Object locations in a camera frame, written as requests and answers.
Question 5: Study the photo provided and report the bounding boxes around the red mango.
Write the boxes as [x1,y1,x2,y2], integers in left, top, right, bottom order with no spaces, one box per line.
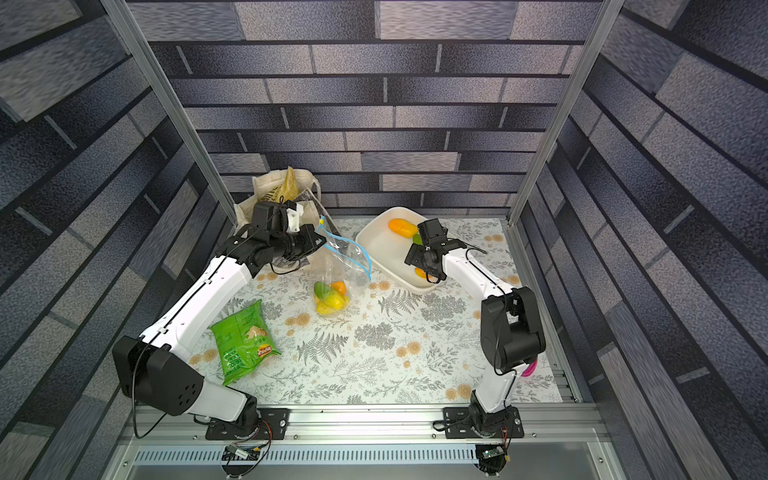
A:
[414,268,430,280]

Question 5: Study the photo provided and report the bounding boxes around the orange mango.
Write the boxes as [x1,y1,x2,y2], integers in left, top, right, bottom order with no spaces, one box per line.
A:
[330,281,347,295]
[388,218,418,239]

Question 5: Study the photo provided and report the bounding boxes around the clear zip-top bag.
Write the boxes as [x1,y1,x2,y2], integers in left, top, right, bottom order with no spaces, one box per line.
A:
[310,218,373,314]

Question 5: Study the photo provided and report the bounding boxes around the yellow mango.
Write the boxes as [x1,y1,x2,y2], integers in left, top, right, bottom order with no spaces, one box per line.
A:
[315,299,349,316]

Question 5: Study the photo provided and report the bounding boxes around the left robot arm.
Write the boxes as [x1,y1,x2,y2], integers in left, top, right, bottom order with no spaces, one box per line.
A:
[112,201,325,438]

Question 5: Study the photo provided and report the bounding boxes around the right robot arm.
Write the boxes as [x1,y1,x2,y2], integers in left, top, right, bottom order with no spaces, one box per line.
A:
[318,207,546,437]

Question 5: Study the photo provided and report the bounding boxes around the beige canvas tote bag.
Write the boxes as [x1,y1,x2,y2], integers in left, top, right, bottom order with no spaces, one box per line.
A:
[234,167,339,234]

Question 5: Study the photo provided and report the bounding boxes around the green chip bag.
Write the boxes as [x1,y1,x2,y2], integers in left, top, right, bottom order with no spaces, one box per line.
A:
[211,300,281,386]

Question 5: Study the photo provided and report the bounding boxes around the white serving dish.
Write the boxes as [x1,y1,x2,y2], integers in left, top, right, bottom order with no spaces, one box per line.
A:
[356,206,467,295]

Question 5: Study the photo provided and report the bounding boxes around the yellow snack packet in tote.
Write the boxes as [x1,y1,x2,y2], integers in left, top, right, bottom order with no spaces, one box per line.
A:
[274,167,300,203]

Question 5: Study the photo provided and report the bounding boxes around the pink lidded container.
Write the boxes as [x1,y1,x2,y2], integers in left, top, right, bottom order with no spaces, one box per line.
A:
[521,356,538,378]

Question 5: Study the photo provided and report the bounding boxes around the right circuit board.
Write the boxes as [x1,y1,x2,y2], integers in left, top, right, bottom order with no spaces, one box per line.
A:
[475,444,508,476]

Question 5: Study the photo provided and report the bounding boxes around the circuit board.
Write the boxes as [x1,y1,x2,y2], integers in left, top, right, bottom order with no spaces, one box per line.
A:
[475,444,508,476]
[221,444,261,464]

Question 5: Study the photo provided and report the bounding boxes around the left circuit board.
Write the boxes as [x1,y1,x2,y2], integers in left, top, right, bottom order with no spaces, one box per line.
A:
[221,444,261,464]

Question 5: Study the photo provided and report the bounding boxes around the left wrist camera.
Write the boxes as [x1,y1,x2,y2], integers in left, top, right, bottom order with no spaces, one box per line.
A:
[283,201,304,234]

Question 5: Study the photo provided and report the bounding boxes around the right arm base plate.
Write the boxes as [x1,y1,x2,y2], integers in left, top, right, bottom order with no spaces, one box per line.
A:
[442,405,525,439]

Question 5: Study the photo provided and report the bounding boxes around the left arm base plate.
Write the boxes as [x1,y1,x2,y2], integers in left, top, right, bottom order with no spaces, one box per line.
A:
[205,408,291,442]

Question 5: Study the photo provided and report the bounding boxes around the aluminium front rail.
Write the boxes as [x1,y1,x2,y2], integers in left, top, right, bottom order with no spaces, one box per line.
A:
[104,403,626,479]

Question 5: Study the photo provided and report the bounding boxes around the left aluminium frame post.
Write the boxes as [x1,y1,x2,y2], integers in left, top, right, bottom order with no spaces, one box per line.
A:
[100,0,237,224]

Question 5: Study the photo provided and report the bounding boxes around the aluminium frame post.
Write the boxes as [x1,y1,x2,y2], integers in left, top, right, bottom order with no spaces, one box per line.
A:
[507,0,625,226]
[100,0,237,224]

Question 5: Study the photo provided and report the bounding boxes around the right aluminium frame post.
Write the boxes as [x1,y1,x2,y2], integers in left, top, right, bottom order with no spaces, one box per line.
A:
[507,0,625,226]

